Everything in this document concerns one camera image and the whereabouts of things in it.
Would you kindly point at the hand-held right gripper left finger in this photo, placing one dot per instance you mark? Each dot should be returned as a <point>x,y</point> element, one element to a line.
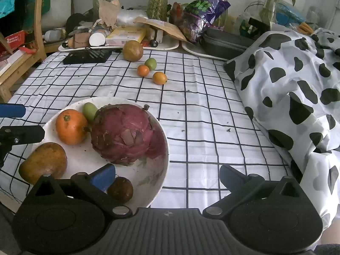
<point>102,176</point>

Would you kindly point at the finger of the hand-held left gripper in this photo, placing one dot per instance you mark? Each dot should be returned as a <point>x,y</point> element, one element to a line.
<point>12,110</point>
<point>26,134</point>

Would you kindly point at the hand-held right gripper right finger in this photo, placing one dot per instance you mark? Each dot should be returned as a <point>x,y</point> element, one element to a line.
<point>231,175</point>

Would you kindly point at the dark passion fruit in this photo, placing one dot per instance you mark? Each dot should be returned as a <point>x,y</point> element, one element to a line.
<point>120,189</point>

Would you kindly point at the large orange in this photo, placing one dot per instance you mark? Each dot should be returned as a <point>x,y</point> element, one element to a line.
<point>71,127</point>

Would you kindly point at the white floral plate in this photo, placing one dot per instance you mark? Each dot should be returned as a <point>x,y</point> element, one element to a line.
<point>148,175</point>

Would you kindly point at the red dragon fruit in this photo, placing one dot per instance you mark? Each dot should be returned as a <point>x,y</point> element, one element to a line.
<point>124,135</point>

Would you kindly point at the green oval fruit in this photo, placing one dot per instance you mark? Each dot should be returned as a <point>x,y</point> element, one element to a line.
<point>89,111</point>

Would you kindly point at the long white box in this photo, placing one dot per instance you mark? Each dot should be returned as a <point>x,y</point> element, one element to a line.
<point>12,59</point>

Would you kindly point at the black-checked white tablecloth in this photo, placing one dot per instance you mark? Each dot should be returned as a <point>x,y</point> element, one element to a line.
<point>202,117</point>

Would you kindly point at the red box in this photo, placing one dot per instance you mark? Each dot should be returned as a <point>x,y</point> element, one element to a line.
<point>16,39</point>

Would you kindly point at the wooden chair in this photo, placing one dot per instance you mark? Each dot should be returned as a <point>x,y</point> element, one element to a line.
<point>37,39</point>

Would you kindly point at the white bottle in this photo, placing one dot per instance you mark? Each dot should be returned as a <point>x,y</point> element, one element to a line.
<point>54,35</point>

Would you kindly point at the black ribbed box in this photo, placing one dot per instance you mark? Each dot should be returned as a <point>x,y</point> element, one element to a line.
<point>87,56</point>

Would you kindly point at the brown cardboard roll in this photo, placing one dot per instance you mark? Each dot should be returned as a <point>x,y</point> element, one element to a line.
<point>81,40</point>

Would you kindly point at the cow-print blanket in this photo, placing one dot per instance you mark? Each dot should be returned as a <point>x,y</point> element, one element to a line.
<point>292,85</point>

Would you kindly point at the white board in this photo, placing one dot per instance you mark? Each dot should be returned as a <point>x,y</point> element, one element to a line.
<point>57,9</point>

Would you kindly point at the white cylinder jar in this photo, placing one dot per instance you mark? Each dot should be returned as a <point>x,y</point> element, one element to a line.
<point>97,38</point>

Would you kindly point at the small orange tangerine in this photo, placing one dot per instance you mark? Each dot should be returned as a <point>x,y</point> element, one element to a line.
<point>143,70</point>

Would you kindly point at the small yellow-orange fruit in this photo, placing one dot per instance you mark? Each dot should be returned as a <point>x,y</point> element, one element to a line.
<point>159,78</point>

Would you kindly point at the small green lime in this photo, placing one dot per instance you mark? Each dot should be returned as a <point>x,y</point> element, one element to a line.
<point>151,64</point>

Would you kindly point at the white tray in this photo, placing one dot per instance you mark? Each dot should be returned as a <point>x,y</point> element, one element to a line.
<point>167,45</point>
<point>194,50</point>

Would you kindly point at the black zip case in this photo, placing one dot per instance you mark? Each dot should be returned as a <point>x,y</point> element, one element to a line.
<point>225,42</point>

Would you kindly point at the pale yellow box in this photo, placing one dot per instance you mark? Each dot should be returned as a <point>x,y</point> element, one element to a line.
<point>126,35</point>

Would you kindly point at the crumpled brown paper bag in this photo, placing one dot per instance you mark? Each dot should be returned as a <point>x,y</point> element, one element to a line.
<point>109,12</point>

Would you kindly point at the clear plastic bag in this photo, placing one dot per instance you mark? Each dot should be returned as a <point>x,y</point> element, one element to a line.
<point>131,17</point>

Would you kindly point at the small black box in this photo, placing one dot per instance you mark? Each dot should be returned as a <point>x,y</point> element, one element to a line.
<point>259,24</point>

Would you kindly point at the brown paper envelope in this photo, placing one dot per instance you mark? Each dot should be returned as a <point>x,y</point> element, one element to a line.
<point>167,28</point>

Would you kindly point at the purple snack bag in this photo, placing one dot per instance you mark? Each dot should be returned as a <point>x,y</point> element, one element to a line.
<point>202,13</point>

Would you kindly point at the glass vase with bamboo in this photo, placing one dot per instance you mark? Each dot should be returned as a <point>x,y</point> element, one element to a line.
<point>271,10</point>

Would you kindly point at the blue plastic bag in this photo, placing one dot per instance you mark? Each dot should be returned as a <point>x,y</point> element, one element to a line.
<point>290,13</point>

